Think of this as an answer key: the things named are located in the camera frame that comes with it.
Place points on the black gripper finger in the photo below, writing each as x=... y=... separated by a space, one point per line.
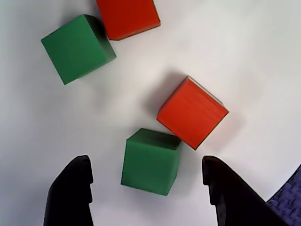
x=237 y=202
x=70 y=188

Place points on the green cube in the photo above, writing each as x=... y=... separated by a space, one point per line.
x=75 y=51
x=150 y=164

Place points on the white round plate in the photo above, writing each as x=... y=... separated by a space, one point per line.
x=235 y=58

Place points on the red cube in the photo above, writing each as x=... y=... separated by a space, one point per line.
x=127 y=18
x=191 y=115

